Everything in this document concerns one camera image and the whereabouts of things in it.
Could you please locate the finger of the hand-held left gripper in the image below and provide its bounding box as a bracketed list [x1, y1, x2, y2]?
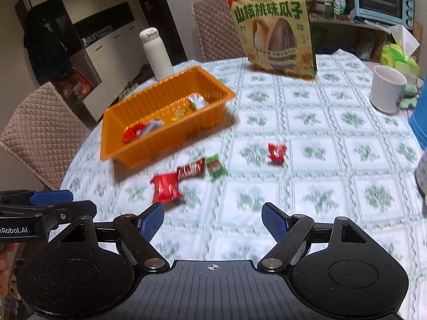
[0, 190, 73, 207]
[0, 201, 97, 230]

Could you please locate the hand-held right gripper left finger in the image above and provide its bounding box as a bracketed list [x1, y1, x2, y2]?
[50, 203, 169, 273]

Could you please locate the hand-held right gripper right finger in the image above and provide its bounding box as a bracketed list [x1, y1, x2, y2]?
[258, 203, 374, 272]

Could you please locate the orange plastic tray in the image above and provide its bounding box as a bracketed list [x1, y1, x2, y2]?
[100, 66, 238, 169]

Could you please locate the red patterned candy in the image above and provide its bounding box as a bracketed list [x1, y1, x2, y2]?
[121, 123, 146, 143]

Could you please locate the person's left hand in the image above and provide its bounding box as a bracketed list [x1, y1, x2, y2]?
[0, 243, 17, 295]

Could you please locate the large red snack packet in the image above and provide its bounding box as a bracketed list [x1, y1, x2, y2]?
[149, 171, 185, 205]

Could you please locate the beige quilted chair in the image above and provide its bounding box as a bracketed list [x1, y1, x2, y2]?
[0, 81, 91, 191]

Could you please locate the dark red chocolate bar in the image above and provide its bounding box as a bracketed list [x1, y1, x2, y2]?
[176, 158, 207, 182]

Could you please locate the small red candy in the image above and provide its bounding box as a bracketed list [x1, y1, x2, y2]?
[267, 142, 288, 165]

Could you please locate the yellow green snack packet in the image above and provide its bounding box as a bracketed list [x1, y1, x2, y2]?
[168, 107, 188, 123]

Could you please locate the red gift bag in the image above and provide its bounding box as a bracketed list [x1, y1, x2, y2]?
[54, 68, 93, 98]

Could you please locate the white green snack packet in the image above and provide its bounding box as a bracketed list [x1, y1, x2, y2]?
[187, 95, 211, 111]

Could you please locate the black hanging jacket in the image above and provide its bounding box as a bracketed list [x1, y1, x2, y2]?
[23, 9, 73, 85]

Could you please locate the grey cloth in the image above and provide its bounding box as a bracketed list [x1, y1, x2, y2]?
[414, 153, 427, 205]

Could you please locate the black and white cabinet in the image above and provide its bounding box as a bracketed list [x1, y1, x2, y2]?
[15, 0, 151, 122]

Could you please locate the white thermos bottle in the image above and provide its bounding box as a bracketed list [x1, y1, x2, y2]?
[139, 27, 174, 81]

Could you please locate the white cup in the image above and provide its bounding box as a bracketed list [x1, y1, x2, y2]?
[370, 65, 408, 114]

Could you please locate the blue container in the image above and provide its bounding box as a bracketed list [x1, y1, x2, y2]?
[408, 73, 427, 151]

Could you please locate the green sunflower seed bag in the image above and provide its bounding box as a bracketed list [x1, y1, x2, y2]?
[226, 0, 317, 80]

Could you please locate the wooden side table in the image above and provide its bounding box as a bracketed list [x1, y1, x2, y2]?
[310, 16, 421, 61]

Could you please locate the quilted chair back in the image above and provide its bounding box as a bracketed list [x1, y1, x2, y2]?
[191, 0, 248, 63]

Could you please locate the green tissue box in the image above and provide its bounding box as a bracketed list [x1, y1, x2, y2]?
[380, 24, 421, 75]

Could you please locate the dark door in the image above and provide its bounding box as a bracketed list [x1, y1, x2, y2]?
[133, 0, 188, 70]

